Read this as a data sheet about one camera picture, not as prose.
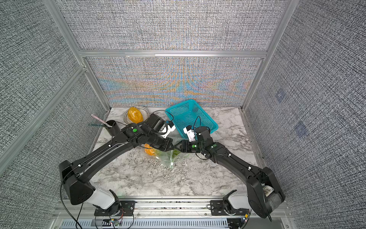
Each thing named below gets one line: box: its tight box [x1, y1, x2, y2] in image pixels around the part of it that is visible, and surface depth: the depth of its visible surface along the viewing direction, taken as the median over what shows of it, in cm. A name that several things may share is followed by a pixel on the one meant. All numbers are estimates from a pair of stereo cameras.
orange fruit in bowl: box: [127, 106, 144, 125], surface depth 109 cm
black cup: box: [105, 119, 121, 137], surface depth 102 cm
